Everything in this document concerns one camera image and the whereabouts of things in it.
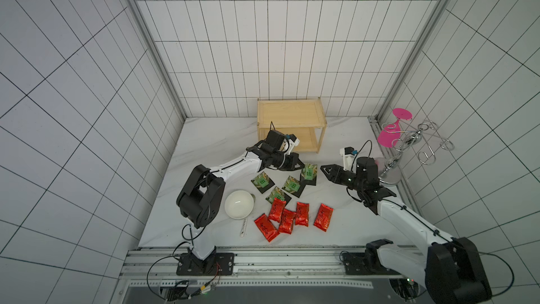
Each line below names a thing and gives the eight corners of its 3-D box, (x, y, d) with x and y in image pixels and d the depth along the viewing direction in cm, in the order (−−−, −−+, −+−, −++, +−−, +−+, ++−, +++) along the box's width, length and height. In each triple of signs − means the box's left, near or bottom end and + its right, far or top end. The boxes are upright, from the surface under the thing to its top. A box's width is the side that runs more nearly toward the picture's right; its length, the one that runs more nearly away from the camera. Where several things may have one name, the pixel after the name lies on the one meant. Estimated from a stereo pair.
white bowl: (225, 221, 84) (222, 217, 80) (228, 195, 91) (226, 190, 87) (253, 221, 84) (252, 217, 80) (254, 195, 91) (253, 190, 87)
